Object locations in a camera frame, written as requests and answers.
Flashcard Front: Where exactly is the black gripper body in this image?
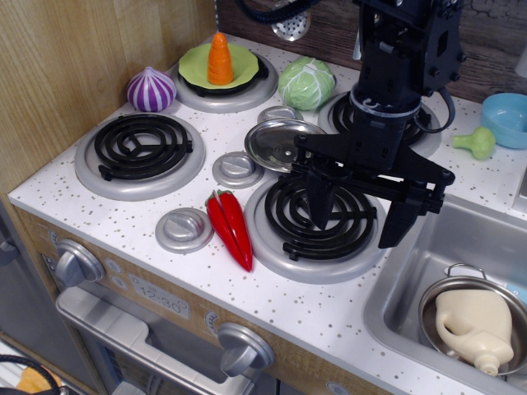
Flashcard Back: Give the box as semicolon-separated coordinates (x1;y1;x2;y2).
293;91;455;204

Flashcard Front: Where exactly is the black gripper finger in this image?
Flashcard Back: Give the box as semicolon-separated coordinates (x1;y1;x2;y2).
305;170;335;230
378;189;430;249

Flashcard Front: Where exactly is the orange toy carrot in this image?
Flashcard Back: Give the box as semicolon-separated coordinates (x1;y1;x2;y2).
208;32;234;86

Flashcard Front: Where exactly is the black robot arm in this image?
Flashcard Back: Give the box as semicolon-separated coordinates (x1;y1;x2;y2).
293;1;465;249

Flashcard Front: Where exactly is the green toy plate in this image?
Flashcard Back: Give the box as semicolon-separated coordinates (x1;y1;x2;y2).
178;43;259;90

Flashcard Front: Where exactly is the back right black burner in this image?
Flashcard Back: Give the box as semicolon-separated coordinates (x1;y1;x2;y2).
317;92;441;158

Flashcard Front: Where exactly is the black burner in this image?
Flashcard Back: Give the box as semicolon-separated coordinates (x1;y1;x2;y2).
74;113;206;202
245;175;385;284
317;92;441;158

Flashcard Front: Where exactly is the front right black burner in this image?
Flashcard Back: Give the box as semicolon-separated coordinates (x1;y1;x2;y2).
245;175;385;284

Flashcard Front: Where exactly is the silver pot lid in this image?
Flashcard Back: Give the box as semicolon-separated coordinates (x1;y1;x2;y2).
245;118;326;173

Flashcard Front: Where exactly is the stainless steel sink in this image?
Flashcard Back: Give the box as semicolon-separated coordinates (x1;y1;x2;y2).
363;197;526;394

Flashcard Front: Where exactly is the silver stovetop knob back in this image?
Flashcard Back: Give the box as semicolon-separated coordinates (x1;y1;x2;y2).
257;105;304;123

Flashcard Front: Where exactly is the silver stovetop knob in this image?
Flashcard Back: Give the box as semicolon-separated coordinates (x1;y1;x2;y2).
212;151;264;189
257;105;304;123
155;207;214;254

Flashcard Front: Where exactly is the silver stovetop knob middle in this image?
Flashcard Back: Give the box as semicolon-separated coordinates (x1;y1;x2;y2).
212;151;264;189

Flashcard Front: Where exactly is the green toy cabbage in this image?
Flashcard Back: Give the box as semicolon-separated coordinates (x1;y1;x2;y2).
277;57;336;111

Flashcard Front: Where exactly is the red toy chili pepper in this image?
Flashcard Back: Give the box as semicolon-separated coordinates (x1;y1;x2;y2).
205;190;253;272

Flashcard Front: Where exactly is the hanging white spatula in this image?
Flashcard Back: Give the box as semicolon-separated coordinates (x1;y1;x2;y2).
352;32;362;61

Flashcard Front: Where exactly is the green toy broccoli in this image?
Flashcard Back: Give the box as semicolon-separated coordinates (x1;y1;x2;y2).
453;127;496;160

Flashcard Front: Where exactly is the blue toy bowl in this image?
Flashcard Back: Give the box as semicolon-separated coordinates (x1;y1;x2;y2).
480;93;527;149

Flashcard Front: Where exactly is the silver stovetop knob front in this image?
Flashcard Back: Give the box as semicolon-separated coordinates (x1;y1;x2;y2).
155;207;214;254

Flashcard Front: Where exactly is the cream toy jug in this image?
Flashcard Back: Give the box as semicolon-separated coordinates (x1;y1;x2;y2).
435;290;515;376

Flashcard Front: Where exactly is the silver pot in sink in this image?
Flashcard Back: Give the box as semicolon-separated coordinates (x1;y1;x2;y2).
418;263;526;377

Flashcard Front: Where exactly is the hanging silver strainer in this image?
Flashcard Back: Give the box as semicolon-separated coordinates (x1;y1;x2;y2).
272;11;310;42

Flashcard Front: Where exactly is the right oven dial knob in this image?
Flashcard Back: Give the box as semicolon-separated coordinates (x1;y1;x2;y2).
217;323;275;377

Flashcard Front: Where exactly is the oven dial knob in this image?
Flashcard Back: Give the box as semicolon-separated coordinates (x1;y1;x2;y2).
217;323;275;377
55;239;105;288

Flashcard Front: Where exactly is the front left black burner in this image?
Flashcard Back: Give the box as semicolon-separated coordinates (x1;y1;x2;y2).
74;113;206;202

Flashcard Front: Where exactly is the purple striped toy onion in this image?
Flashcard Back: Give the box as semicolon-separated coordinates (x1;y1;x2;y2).
126;67;177;113

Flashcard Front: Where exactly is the oven clock display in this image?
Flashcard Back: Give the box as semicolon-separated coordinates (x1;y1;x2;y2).
128;274;191;320

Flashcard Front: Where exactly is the left oven dial knob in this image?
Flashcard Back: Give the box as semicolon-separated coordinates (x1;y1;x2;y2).
55;239;105;288

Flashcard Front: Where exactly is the black cable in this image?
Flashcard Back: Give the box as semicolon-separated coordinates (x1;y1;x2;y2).
411;86;457;135

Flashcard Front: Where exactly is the back left burner ring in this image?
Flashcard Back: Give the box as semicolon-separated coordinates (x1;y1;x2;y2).
170;50;280;114

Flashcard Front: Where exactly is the oven door handle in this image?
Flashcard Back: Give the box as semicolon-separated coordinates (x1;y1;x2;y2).
56;287;255;394

